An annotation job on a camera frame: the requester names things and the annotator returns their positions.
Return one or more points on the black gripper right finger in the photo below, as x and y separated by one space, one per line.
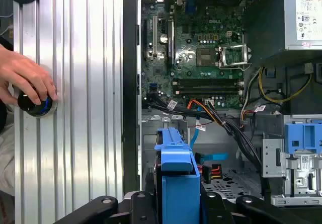
254 206

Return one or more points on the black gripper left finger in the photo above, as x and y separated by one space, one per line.
105 206

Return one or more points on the hard disk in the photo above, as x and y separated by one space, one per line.
176 158

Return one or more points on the metal disk bay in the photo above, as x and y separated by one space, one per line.
274 158

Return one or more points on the black RAM slot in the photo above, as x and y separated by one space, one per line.
206 83
206 92
206 88
206 80

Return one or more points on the short black expansion slot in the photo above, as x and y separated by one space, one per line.
145 37

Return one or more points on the long black expansion slot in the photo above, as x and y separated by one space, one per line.
170 45

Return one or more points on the white expansion slot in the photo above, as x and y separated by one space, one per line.
154 35

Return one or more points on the person's bare hand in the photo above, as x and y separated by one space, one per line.
22 75

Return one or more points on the blue plastic bay latch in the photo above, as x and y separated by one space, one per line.
302 136

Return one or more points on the person's pale clothing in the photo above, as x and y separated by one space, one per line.
6 158

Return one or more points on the black open PC case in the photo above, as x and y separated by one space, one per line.
130 83

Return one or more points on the metal socket cover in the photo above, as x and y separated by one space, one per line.
234 63

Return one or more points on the CPU socket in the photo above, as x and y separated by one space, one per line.
205 56

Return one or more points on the silver coin battery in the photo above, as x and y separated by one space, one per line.
163 38

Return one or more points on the green Dell motherboard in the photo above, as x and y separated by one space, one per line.
191 37

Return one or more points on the grey power supply unit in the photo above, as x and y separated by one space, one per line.
302 15

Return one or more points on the blue VGA port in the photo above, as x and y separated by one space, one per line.
190 3

